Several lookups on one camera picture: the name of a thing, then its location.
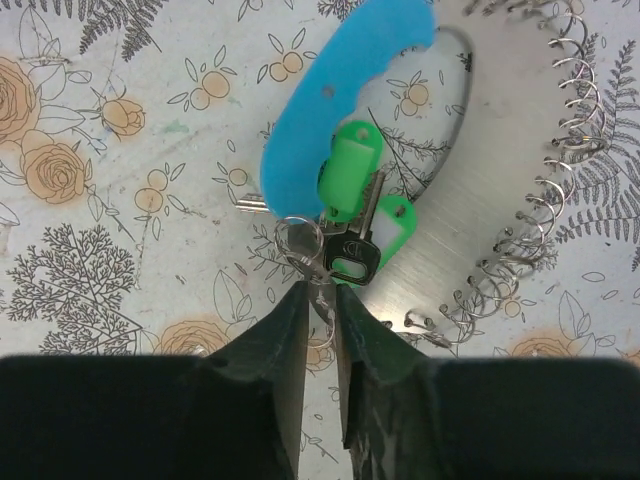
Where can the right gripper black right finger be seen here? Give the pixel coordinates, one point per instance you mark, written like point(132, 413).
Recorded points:
point(406, 415)

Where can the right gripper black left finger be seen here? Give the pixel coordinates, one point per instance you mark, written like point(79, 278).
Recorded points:
point(233, 414)

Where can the green key tag with key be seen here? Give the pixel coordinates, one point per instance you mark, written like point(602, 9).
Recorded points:
point(355, 155)

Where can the floral table mat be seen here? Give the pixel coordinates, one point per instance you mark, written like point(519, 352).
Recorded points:
point(129, 129)

